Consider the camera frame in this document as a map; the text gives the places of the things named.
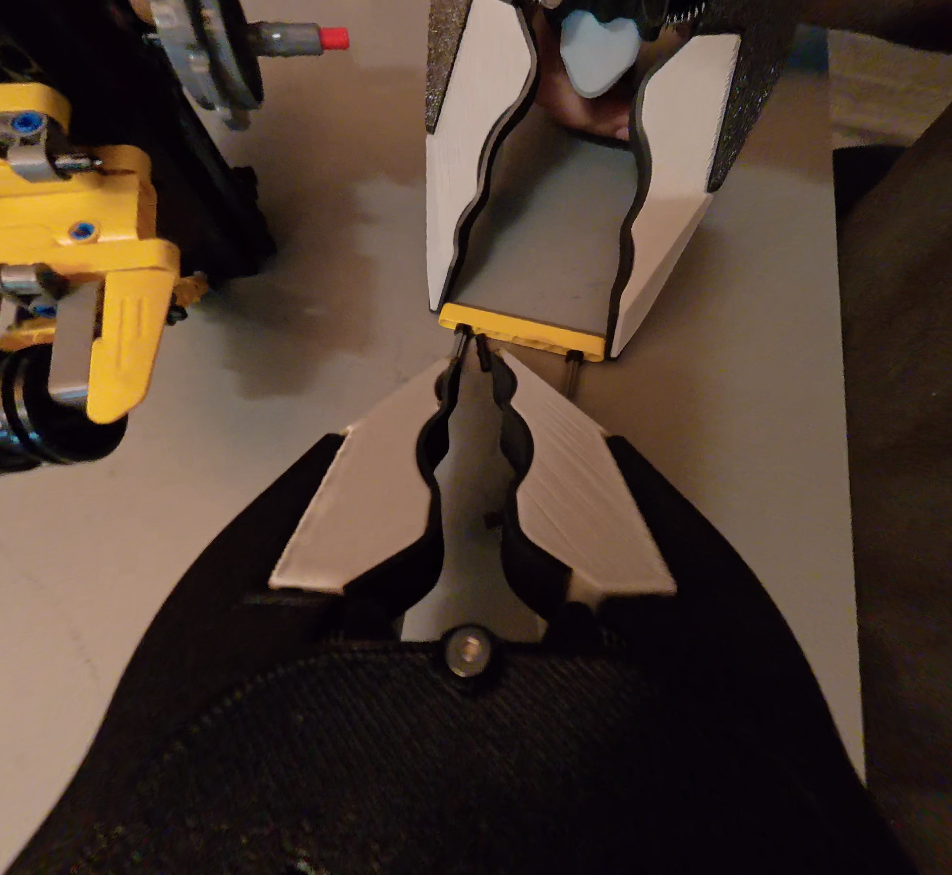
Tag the person's right hand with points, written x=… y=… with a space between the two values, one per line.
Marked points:
x=573 y=112

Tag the yellow black toy vehicle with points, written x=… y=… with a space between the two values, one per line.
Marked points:
x=111 y=220

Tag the yellow perforated toy beam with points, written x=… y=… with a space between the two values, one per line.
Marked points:
x=520 y=324

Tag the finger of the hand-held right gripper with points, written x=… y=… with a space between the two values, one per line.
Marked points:
x=476 y=108
x=677 y=146

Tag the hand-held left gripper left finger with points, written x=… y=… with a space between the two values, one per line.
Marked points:
x=357 y=510

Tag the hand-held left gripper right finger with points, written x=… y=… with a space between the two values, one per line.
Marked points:
x=587 y=510

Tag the black toy pin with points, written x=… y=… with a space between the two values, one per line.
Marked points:
x=573 y=373
x=483 y=354
x=461 y=341

